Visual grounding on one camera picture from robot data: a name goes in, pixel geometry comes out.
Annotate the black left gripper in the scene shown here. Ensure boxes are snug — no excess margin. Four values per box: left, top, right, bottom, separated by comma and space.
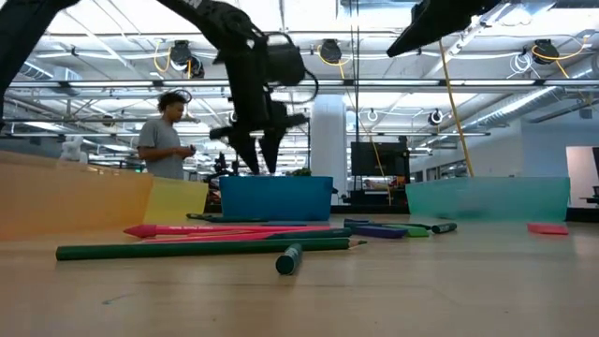
209, 46, 310, 176

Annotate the blue plastic bin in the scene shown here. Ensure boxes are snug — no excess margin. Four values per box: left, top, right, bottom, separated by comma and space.
218, 175, 334, 223

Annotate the long pink pencil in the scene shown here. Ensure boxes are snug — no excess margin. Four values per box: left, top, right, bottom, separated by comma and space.
139, 231, 282, 245
123, 224, 331, 239

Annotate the yellow plastic bin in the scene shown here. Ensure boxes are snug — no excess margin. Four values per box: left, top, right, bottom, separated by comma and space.
142, 176, 210, 226

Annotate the green pencil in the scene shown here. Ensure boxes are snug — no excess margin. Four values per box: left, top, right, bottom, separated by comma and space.
55, 237, 369, 262

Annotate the orange plastic bin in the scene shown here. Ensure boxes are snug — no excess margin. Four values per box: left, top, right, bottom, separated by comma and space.
0, 150, 154, 242

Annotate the pink eraser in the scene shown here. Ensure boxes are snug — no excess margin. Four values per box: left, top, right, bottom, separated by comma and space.
527, 222, 570, 236

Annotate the white building column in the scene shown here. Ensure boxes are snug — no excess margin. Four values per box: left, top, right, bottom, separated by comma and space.
311, 95, 348, 206

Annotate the person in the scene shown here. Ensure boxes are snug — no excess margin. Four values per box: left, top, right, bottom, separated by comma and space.
137, 91, 197, 181

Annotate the black monitor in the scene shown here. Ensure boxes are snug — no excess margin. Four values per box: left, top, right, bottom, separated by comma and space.
350, 141, 411, 178

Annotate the teal plastic bin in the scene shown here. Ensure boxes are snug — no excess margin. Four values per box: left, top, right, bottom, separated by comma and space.
404, 176, 571, 223

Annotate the black office chair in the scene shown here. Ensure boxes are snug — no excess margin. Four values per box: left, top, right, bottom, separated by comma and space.
581, 184, 599, 207

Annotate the black hanging cable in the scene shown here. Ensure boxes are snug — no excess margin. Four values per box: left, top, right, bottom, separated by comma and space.
348, 0, 361, 193

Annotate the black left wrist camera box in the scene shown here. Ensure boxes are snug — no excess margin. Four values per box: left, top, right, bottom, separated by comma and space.
265, 31, 309, 89

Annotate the black ceiling cable reel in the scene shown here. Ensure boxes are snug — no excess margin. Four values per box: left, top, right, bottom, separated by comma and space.
319, 38, 343, 66
168, 39, 206, 80
532, 38, 561, 66

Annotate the thin yellow cable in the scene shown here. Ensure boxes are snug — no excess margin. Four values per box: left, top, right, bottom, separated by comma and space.
316, 44, 393, 207

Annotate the thick yellow cable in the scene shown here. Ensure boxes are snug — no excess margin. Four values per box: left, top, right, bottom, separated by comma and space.
437, 39, 475, 179

